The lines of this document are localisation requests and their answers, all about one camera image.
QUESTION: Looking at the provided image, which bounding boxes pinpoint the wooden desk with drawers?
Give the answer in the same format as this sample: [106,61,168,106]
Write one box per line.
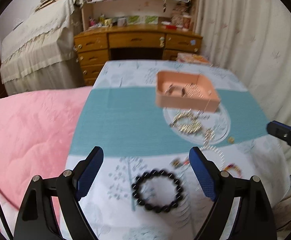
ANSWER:
[74,24,203,86]

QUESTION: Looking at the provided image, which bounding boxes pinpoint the lace covered furniture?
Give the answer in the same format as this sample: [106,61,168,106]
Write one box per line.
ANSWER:
[0,0,84,95]

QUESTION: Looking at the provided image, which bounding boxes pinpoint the small gold round brooch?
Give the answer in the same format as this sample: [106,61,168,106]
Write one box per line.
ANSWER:
[227,137,234,144]

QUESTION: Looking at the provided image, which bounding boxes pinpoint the gold chain jewelry pile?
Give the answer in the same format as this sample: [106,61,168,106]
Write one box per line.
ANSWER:
[169,110,215,145]

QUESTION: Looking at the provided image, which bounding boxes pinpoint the black bead bracelet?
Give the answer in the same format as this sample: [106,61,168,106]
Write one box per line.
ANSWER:
[131,168,185,214]

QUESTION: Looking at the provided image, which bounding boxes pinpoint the pink rectangular jewelry tray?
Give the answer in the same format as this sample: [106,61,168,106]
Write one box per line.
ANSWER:
[156,71,221,113]

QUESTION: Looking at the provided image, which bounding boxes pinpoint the stack of magazines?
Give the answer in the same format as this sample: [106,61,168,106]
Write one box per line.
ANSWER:
[176,53,212,66]

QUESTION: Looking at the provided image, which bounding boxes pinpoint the red patterned cup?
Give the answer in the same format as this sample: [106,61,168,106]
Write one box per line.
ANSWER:
[182,14,192,31]

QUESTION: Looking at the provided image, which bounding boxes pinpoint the silver chain necklace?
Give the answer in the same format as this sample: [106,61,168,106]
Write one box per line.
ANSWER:
[185,83,212,99]

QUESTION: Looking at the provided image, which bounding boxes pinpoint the pink quilted blanket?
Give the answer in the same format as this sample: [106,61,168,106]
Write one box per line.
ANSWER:
[0,86,94,230]

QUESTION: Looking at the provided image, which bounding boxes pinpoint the small colourful earring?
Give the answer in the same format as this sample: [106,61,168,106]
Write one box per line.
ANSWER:
[224,163,242,178]
[170,157,190,169]

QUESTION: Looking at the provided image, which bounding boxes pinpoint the cream patterned curtain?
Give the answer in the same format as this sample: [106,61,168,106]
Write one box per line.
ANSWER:
[194,0,291,165]

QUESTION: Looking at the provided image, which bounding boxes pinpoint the wooden bookshelf hutch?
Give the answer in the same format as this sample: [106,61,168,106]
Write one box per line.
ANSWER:
[82,0,199,30]

